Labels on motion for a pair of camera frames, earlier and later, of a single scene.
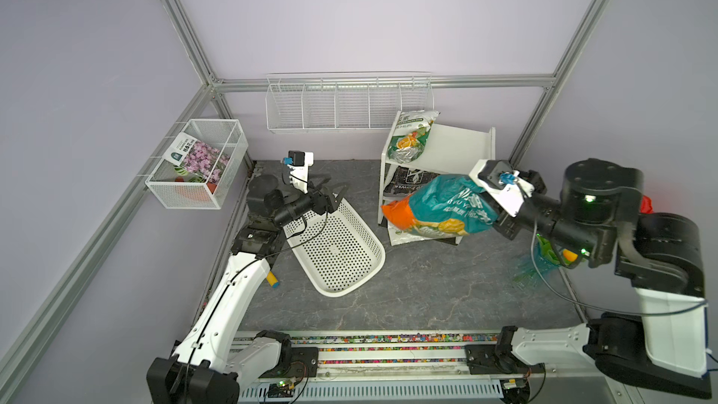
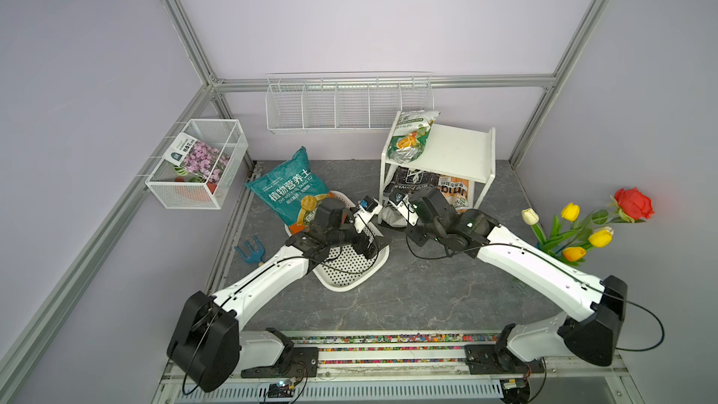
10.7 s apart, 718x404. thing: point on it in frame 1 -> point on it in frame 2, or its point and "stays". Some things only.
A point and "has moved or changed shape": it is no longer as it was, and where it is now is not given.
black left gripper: (327, 205) -> (372, 248)
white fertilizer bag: (400, 238) -> (393, 216)
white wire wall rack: (354, 101) stays
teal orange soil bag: (453, 205) has moved or changed shape
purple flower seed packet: (197, 157) stays
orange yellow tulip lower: (569, 255) stays
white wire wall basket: (199, 167) stays
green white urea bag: (409, 134) stays
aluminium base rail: (419, 367) stays
